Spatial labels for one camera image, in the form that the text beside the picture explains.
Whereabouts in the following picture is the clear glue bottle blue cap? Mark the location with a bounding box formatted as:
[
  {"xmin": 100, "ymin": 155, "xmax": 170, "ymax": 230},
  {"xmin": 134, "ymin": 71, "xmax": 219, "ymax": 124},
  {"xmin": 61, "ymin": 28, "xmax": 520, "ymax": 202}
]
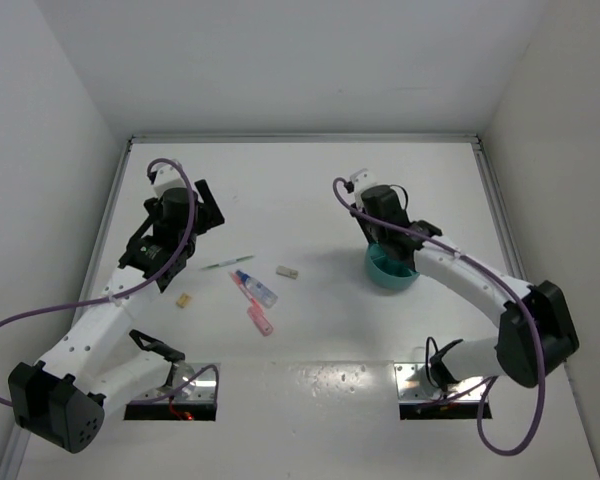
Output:
[{"xmin": 236, "ymin": 270, "xmax": 278, "ymax": 308}]

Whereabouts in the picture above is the grey eraser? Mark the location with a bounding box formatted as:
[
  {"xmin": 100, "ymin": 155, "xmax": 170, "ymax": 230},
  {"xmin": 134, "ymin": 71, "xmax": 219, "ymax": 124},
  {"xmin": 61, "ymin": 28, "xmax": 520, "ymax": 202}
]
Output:
[{"xmin": 276, "ymin": 265, "xmax": 299, "ymax": 279}]

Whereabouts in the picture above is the pink highlighter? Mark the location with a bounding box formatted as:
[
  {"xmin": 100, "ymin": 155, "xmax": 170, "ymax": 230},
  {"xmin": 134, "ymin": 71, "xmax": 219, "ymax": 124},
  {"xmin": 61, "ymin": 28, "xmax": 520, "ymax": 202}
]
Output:
[{"xmin": 247, "ymin": 305, "xmax": 274, "ymax": 337}]

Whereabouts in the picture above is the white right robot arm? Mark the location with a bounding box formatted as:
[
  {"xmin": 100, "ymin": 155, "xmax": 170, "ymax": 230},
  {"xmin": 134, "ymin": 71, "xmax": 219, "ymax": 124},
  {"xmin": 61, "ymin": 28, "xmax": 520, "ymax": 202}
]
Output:
[{"xmin": 345, "ymin": 181, "xmax": 580, "ymax": 391}]

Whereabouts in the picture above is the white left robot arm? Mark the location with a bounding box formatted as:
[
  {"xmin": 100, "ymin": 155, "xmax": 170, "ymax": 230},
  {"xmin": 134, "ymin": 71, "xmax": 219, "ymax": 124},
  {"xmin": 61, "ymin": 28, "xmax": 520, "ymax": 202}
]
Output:
[{"xmin": 8, "ymin": 180, "xmax": 225, "ymax": 454}]

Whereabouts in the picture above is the green pen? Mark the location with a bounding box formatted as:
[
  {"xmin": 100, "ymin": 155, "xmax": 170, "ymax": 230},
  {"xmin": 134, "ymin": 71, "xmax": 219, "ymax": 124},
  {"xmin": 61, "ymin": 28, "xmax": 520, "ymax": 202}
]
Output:
[{"xmin": 201, "ymin": 255, "xmax": 255, "ymax": 271}]

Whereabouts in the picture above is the red pen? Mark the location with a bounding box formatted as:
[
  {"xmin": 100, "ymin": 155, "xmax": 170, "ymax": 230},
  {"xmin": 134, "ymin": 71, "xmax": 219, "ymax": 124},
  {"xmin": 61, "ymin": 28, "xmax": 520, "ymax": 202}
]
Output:
[{"xmin": 228, "ymin": 272, "xmax": 263, "ymax": 313}]

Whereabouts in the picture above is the teal round organizer container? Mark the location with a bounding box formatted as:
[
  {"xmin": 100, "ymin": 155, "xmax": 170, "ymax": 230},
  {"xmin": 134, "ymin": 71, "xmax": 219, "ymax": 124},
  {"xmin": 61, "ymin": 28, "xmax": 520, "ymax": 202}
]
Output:
[{"xmin": 364, "ymin": 244, "xmax": 420, "ymax": 291}]

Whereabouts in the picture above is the small yellow eraser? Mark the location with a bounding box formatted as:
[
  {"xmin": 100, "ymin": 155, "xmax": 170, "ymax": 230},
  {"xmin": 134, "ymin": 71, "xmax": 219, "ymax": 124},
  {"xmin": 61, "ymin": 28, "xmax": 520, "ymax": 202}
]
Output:
[{"xmin": 176, "ymin": 294, "xmax": 191, "ymax": 308}]

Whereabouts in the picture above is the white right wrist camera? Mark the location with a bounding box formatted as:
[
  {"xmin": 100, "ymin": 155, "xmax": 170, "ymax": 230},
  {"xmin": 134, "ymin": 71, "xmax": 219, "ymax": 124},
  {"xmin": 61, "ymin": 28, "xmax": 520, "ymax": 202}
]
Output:
[{"xmin": 346, "ymin": 168, "xmax": 377, "ymax": 198}]

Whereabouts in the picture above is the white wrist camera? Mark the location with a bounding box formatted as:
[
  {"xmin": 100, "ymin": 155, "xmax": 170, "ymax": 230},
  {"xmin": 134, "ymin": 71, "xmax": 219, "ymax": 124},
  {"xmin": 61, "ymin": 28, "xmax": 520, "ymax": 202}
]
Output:
[
  {"xmin": 346, "ymin": 168, "xmax": 377, "ymax": 198},
  {"xmin": 148, "ymin": 163, "xmax": 185, "ymax": 198}
]

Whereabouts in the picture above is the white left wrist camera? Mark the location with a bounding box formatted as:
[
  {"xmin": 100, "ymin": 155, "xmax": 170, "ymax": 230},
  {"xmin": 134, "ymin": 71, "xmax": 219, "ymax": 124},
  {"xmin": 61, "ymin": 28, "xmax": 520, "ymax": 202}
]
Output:
[{"xmin": 148, "ymin": 163, "xmax": 185, "ymax": 198}]

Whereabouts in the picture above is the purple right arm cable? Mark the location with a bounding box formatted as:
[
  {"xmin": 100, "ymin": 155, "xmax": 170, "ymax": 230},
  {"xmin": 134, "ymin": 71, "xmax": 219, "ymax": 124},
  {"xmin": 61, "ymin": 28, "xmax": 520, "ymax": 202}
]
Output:
[{"xmin": 332, "ymin": 175, "xmax": 546, "ymax": 456}]

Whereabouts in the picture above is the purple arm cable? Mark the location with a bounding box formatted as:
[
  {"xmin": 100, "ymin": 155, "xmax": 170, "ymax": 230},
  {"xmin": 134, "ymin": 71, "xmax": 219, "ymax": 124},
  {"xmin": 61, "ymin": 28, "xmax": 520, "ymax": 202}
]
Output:
[
  {"xmin": 332, "ymin": 175, "xmax": 546, "ymax": 456},
  {"xmin": 0, "ymin": 157, "xmax": 220, "ymax": 405}
]

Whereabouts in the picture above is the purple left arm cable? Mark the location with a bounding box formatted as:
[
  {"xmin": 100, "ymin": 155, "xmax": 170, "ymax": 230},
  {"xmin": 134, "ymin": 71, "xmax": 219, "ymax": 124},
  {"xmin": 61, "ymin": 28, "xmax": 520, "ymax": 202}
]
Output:
[{"xmin": 0, "ymin": 157, "xmax": 220, "ymax": 405}]

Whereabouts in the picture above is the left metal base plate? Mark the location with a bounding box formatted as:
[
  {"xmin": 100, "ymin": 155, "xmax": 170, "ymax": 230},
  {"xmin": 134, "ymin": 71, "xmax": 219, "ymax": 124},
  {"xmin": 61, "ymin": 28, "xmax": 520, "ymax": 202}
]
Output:
[{"xmin": 129, "ymin": 363, "xmax": 220, "ymax": 405}]

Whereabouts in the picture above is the metal base plate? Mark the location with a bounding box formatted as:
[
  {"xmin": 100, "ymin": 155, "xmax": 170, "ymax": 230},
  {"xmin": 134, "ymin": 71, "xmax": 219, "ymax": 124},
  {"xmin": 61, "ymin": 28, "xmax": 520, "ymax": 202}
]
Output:
[
  {"xmin": 394, "ymin": 362, "xmax": 486, "ymax": 406},
  {"xmin": 129, "ymin": 363, "xmax": 220, "ymax": 405}
]

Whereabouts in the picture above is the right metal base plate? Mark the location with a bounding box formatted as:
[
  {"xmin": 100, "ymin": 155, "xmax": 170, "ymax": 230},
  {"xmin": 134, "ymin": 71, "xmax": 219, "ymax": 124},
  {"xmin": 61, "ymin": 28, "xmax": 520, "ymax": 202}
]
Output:
[{"xmin": 394, "ymin": 362, "xmax": 486, "ymax": 406}]

